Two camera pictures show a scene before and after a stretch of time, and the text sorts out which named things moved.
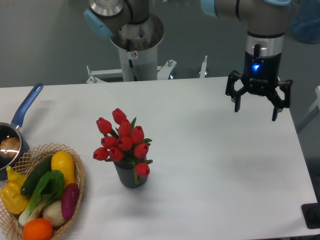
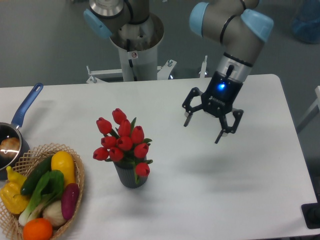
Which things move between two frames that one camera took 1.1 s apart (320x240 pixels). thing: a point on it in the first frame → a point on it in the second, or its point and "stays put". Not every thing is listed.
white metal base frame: x=163 y=73 stays put
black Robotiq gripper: x=260 y=77 → x=219 y=98
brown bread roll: x=12 y=144 stays put
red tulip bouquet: x=125 y=143 stays put
